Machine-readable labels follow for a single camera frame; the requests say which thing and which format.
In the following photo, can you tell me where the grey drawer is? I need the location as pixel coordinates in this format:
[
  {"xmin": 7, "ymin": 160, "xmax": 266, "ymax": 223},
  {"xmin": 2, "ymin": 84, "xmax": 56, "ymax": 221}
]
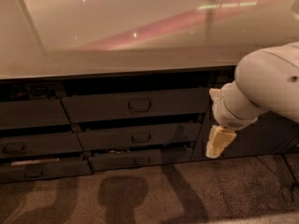
[
  {"xmin": 0, "ymin": 133, "xmax": 82, "ymax": 159},
  {"xmin": 0, "ymin": 99, "xmax": 68, "ymax": 130},
  {"xmin": 89, "ymin": 147, "xmax": 192, "ymax": 172},
  {"xmin": 0, "ymin": 157, "xmax": 93, "ymax": 183},
  {"xmin": 62, "ymin": 88, "xmax": 209, "ymax": 122},
  {"xmin": 78, "ymin": 122, "xmax": 201, "ymax": 150}
]

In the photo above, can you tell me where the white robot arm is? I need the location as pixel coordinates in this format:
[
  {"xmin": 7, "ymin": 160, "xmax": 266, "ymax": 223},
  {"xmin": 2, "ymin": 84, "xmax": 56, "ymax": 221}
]
[{"xmin": 206, "ymin": 43, "xmax": 299, "ymax": 159}]

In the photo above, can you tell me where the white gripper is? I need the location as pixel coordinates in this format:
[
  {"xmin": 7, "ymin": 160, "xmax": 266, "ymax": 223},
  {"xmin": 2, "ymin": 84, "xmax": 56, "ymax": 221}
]
[{"xmin": 206, "ymin": 81, "xmax": 259, "ymax": 159}]

